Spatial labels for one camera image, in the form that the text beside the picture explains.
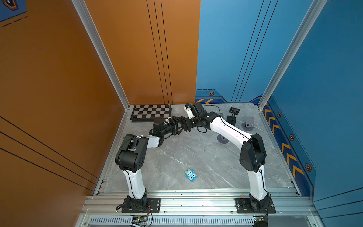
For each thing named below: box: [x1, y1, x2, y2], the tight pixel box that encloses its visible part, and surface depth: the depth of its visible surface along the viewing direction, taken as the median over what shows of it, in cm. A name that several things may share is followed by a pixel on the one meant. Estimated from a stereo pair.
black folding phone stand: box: [226, 106, 241, 127], surface depth 105 cm
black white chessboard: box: [129, 104, 173, 123], surface depth 114 cm
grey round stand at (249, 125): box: [241, 117, 255, 131], surface depth 104 cm
